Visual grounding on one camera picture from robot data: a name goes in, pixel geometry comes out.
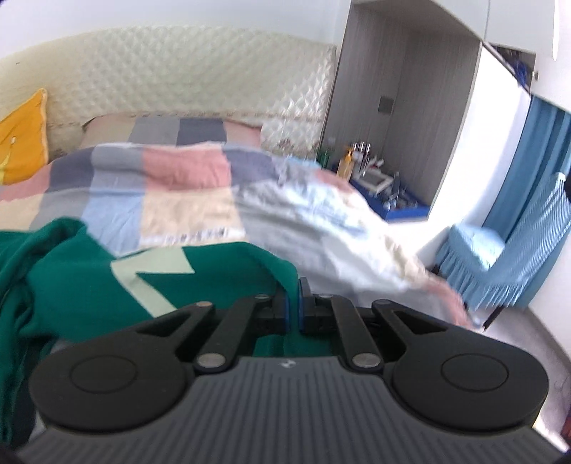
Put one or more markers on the blue covered chair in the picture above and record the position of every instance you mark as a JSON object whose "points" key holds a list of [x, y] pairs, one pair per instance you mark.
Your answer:
{"points": [[526, 232]]}

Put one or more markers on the dark wall switch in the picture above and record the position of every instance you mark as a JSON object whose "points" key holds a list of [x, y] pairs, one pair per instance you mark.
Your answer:
{"points": [[386, 105]]}

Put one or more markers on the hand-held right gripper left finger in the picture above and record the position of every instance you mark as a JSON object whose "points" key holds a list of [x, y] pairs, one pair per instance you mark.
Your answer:
{"points": [[288, 312]]}

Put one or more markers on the blue curtain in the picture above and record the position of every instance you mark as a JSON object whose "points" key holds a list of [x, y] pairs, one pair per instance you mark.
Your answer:
{"points": [[544, 147]]}

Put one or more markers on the yellow bottle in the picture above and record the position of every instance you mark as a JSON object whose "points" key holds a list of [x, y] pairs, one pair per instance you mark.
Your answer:
{"points": [[345, 167]]}

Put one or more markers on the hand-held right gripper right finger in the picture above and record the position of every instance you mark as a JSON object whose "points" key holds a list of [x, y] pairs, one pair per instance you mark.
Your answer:
{"points": [[303, 308]]}

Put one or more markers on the cream quilted headboard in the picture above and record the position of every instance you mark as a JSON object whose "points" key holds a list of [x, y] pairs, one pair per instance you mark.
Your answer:
{"points": [[178, 71]]}

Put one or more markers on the patchwork checked duvet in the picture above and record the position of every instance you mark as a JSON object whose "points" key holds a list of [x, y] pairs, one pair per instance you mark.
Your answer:
{"points": [[178, 178]]}

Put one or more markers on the green bottle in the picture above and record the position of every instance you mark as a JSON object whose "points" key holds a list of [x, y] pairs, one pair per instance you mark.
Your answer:
{"points": [[324, 159]]}

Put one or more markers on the grey wood-grain wardrobe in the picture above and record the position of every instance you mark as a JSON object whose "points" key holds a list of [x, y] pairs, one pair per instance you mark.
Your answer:
{"points": [[424, 89]]}

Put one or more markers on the green hoodie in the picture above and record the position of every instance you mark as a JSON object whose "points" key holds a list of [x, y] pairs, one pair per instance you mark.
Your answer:
{"points": [[80, 276]]}

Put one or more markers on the yellow crown print pillow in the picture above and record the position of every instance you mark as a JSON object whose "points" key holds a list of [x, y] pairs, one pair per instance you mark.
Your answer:
{"points": [[24, 138]]}

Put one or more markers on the beige patchwork pillow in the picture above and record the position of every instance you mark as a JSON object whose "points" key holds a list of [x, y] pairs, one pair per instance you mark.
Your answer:
{"points": [[178, 129]]}

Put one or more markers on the white overhead cabinet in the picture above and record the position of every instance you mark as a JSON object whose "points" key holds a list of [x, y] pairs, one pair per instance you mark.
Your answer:
{"points": [[499, 22]]}

